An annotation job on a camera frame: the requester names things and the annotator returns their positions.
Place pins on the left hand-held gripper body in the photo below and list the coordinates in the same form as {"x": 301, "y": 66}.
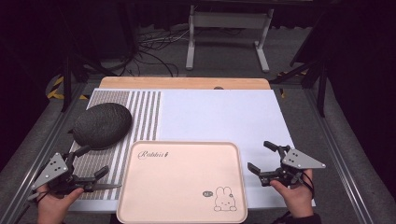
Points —
{"x": 49, "y": 171}

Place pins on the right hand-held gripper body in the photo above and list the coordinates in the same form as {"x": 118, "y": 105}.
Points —
{"x": 300, "y": 160}

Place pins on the dark grey knit hat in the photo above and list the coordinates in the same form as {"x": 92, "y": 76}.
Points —
{"x": 102, "y": 124}

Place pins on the pink rabbit print tray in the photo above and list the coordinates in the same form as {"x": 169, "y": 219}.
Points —
{"x": 180, "y": 180}

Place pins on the person's left hand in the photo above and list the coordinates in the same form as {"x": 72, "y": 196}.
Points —
{"x": 53, "y": 207}

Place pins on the person's right hand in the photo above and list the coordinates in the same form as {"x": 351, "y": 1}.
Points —
{"x": 297, "y": 199}

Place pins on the white mat with grey stripes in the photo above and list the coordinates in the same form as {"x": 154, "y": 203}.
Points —
{"x": 218, "y": 115}

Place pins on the yellow black floor tape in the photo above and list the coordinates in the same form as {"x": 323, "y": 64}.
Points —
{"x": 56, "y": 90}

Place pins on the black tripod stand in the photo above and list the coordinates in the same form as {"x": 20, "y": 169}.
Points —
{"x": 322, "y": 90}
{"x": 67, "y": 81}

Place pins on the wooden table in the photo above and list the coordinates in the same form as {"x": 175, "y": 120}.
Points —
{"x": 183, "y": 83}

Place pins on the white metal stand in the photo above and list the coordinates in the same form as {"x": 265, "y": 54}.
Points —
{"x": 229, "y": 20}

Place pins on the aluminium rail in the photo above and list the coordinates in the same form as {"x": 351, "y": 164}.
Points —
{"x": 37, "y": 158}
{"x": 339, "y": 155}

